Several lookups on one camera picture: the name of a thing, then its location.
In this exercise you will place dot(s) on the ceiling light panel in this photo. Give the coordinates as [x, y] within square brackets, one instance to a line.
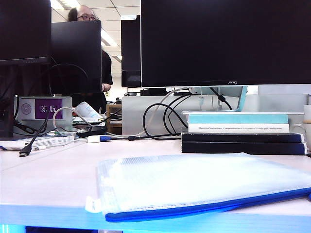
[109, 37]
[60, 3]

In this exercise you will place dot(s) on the purple name plate holder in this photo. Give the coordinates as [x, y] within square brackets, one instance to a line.
[48, 108]

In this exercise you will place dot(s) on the thin black book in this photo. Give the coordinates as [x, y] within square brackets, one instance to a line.
[243, 138]

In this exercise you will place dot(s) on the white and blue adapter plug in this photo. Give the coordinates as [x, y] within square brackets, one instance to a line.
[93, 138]

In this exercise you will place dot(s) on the black monitor rear side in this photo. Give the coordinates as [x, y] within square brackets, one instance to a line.
[77, 48]

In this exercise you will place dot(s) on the person with glasses black shirt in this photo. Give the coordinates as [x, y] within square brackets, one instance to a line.
[107, 70]

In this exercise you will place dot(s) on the white booklet stack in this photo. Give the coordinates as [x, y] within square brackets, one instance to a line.
[48, 142]

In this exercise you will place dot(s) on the teal book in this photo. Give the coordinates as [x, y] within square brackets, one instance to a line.
[238, 119]

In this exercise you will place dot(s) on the large black AOC monitor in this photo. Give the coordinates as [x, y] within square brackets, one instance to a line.
[194, 48]

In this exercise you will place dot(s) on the flat black monitor base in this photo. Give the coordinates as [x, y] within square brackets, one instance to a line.
[153, 91]

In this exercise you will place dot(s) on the brown wooden shelf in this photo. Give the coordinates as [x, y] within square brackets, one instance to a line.
[114, 106]

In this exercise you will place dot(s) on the transparent file bag blue zipper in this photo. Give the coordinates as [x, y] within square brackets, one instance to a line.
[182, 179]

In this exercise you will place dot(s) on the black monitor with thin bezel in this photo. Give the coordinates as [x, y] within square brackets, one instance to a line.
[24, 29]

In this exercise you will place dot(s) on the white tube with blue print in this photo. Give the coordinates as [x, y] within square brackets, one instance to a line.
[87, 110]

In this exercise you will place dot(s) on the narrow black monitor side view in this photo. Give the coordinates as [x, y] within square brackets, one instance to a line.
[131, 48]

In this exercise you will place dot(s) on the dark box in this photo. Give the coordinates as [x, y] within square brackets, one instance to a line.
[6, 116]

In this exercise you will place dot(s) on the white book with printed spine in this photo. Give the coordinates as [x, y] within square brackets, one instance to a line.
[218, 131]

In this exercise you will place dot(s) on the silver light-blue monitor stand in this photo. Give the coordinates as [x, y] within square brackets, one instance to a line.
[243, 102]

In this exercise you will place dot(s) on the black computer mouse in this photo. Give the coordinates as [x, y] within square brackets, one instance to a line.
[130, 94]

